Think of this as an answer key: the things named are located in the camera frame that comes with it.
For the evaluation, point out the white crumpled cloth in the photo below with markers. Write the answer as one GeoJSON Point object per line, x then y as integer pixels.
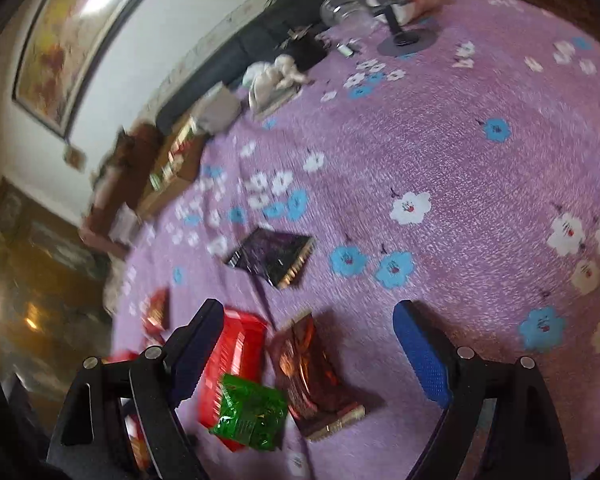
{"type": "Point", "coordinates": [275, 80]}

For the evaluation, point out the cardboard box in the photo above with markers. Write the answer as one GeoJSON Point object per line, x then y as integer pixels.
{"type": "Point", "coordinates": [175, 180]}

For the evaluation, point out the small wall plaque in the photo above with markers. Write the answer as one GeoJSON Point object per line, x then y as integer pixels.
{"type": "Point", "coordinates": [74, 158]}

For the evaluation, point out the glossy red brown snack packet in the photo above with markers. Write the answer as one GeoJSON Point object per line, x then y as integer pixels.
{"type": "Point", "coordinates": [310, 375]}

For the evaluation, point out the framed painting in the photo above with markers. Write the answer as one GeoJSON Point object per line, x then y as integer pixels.
{"type": "Point", "coordinates": [70, 50]}

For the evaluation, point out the brown armchair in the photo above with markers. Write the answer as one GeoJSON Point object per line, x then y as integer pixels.
{"type": "Point", "coordinates": [120, 185]}

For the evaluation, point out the purple floral tablecloth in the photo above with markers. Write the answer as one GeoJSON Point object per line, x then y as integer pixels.
{"type": "Point", "coordinates": [430, 135]}

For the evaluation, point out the black sofa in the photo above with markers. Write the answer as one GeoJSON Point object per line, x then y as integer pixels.
{"type": "Point", "coordinates": [250, 45]}

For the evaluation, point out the large red snack packet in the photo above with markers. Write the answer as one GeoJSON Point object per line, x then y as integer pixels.
{"type": "Point", "coordinates": [235, 345]}

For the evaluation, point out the white bowl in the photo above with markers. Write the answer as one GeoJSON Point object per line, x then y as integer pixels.
{"type": "Point", "coordinates": [217, 107]}

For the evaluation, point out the pile of packets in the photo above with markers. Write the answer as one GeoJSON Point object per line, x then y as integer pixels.
{"type": "Point", "coordinates": [175, 155]}

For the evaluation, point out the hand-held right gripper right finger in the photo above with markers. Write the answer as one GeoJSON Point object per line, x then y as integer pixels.
{"type": "Point", "coordinates": [422, 350]}

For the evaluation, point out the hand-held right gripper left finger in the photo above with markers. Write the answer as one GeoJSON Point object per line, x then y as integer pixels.
{"type": "Point", "coordinates": [200, 345]}

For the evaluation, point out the dark purple snack packet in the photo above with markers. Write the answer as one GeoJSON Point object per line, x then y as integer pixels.
{"type": "Point", "coordinates": [275, 255]}

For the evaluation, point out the green snack packet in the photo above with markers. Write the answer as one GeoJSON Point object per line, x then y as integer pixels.
{"type": "Point", "coordinates": [250, 410]}

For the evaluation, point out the small metal object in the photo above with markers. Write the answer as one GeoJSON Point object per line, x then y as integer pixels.
{"type": "Point", "coordinates": [345, 49]}

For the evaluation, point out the clear glass jar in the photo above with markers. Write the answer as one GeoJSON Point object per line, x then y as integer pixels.
{"type": "Point", "coordinates": [345, 10]}

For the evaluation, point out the black desk stand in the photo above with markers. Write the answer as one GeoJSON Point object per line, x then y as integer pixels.
{"type": "Point", "coordinates": [405, 40]}

